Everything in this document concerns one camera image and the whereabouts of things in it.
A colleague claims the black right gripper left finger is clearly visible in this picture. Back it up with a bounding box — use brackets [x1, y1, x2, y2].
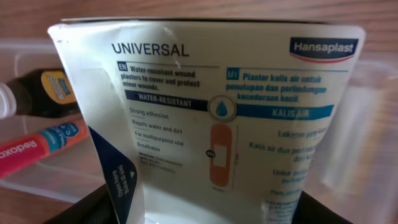
[45, 184, 118, 224]

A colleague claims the orange tube white cap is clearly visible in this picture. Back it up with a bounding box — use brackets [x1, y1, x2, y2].
[1, 119, 90, 178]

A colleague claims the clear plastic container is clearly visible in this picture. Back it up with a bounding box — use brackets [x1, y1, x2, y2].
[1, 52, 397, 223]

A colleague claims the white bandage box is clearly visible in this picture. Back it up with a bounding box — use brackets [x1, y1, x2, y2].
[48, 18, 366, 223]

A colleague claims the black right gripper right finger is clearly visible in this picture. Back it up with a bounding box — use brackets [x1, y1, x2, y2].
[292, 191, 352, 224]

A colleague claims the dark bottle white cap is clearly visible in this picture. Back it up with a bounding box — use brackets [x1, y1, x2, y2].
[1, 68, 80, 119]

